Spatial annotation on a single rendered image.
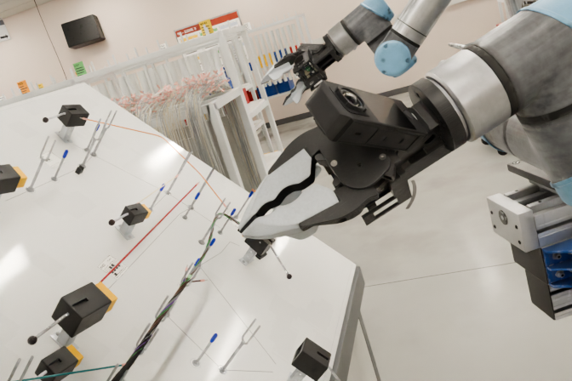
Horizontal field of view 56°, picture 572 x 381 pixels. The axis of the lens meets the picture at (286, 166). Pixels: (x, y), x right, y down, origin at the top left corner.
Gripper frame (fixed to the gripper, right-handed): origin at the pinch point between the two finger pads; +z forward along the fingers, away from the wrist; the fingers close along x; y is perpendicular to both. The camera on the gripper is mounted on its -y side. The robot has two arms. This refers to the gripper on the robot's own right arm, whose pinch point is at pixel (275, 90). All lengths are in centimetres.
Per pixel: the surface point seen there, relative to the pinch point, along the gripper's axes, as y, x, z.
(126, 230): 35, -12, 36
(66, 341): 69, -18, 35
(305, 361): 63, 22, 16
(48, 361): 77, -22, 30
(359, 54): -709, 344, 67
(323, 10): -746, 256, 70
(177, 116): -44, 2, 46
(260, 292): 38, 22, 27
